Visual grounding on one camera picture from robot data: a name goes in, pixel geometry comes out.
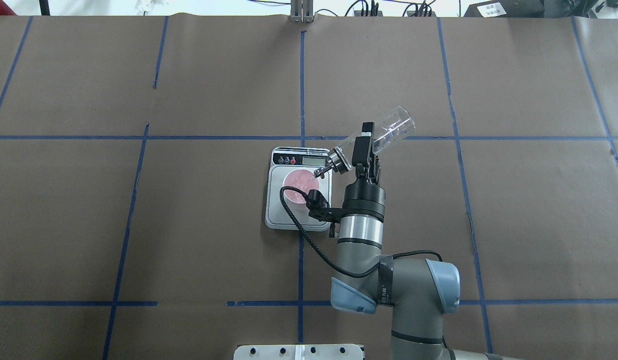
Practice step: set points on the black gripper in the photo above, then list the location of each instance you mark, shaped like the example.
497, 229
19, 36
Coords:
364, 195

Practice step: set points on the clear glass sauce bottle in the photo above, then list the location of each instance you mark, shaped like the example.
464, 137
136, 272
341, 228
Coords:
390, 129

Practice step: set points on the pink plastic cup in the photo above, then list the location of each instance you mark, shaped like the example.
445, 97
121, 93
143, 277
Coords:
303, 180

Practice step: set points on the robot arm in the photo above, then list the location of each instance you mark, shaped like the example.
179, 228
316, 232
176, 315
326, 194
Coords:
419, 291

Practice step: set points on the black box with label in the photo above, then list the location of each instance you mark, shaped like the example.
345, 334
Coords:
505, 9

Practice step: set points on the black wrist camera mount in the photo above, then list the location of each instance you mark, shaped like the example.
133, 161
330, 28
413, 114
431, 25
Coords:
319, 208

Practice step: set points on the aluminium frame post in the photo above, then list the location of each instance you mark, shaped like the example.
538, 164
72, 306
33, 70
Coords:
302, 11

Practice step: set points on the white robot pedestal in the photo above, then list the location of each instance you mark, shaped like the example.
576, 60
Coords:
335, 351

